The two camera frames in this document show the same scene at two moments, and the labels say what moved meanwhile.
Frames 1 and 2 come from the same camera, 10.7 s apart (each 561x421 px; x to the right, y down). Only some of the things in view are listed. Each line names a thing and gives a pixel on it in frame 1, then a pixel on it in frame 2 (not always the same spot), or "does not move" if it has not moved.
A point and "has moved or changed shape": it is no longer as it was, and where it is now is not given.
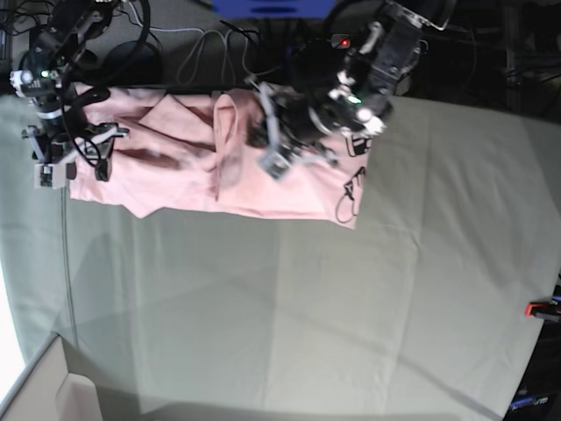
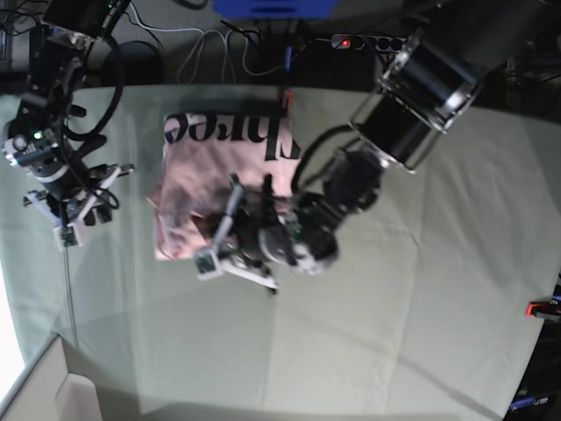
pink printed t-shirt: [187, 149] has moved or changed shape
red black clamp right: [548, 311] does not move
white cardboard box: [48, 392] does not move
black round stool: [133, 64] does not move
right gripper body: [293, 143] -> [210, 263]
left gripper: [71, 146] -> [70, 210]
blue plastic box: [274, 9] does not move
